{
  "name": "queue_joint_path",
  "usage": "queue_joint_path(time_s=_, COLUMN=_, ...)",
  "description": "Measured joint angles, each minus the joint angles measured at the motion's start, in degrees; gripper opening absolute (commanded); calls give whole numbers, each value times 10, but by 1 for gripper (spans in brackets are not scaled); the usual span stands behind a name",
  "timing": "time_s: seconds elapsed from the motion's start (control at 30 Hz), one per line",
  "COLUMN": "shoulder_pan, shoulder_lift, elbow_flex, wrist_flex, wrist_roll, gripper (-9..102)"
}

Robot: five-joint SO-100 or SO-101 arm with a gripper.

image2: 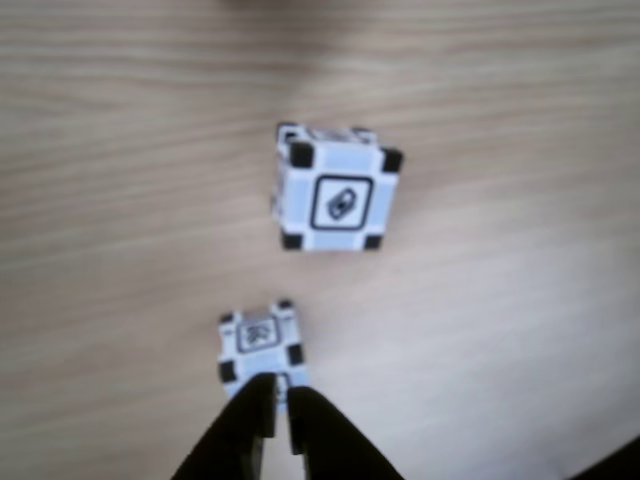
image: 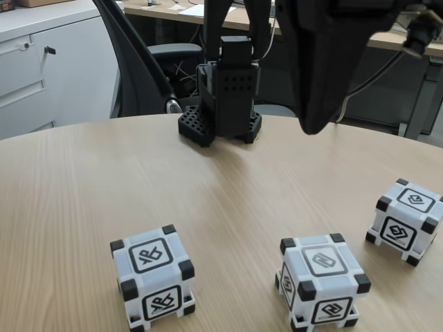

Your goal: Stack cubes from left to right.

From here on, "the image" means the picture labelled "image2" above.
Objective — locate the white cube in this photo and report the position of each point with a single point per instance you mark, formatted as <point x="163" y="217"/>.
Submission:
<point x="257" y="335"/>
<point x="340" y="200"/>

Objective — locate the white cube, X-shaped symbol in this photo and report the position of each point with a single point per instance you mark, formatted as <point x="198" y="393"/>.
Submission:
<point x="257" y="335"/>

